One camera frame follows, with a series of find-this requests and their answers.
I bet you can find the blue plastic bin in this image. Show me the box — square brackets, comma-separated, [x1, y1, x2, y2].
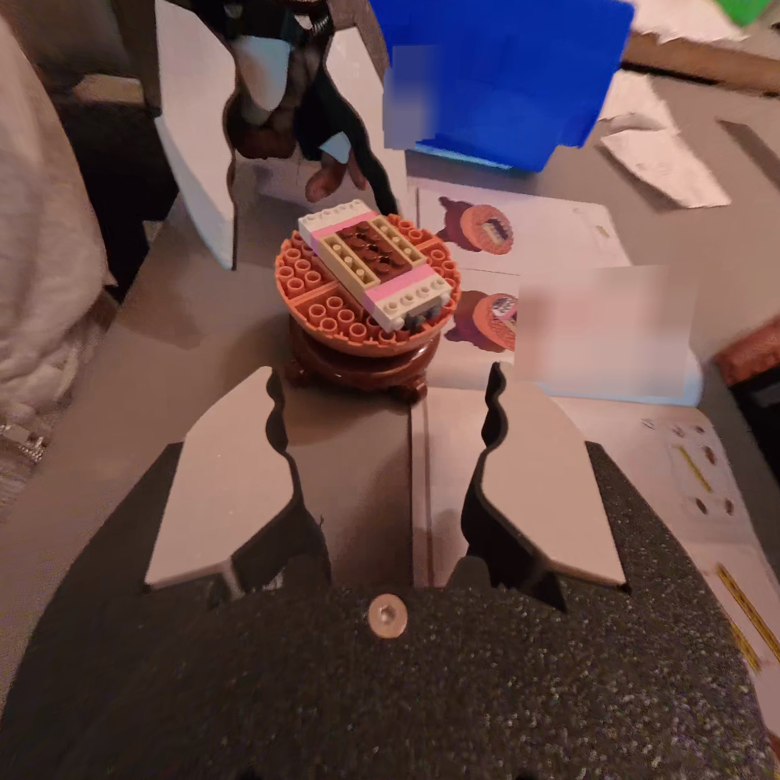
[370, 0, 637, 174]

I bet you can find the pink brick plate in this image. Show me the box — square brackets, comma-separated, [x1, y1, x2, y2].
[366, 271, 449, 306]
[299, 208, 376, 241]

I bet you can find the grey desk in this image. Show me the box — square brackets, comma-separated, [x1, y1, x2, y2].
[0, 74, 780, 780]

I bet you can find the open building instruction booklet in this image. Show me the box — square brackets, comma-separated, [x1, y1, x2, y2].
[256, 159, 780, 756]

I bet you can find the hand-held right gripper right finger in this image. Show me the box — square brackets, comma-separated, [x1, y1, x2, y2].
[461, 362, 628, 592]

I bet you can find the tan brick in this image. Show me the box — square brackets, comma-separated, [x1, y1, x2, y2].
[364, 214, 430, 267]
[320, 226, 393, 284]

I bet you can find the white paper bag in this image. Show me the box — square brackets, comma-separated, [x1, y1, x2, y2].
[598, 71, 677, 132]
[600, 128, 732, 210]

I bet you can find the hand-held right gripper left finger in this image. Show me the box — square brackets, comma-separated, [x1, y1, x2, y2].
[147, 366, 299, 592]

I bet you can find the round orange lego pot build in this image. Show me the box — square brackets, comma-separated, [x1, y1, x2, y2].
[275, 210, 463, 358]

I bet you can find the dark building set box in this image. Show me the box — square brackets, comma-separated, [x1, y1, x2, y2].
[713, 317, 780, 488]

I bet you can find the person's left hand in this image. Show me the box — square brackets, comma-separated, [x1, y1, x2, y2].
[223, 74, 369, 204]

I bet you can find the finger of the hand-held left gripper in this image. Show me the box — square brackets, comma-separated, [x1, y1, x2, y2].
[320, 27, 412, 218]
[155, 0, 238, 271]

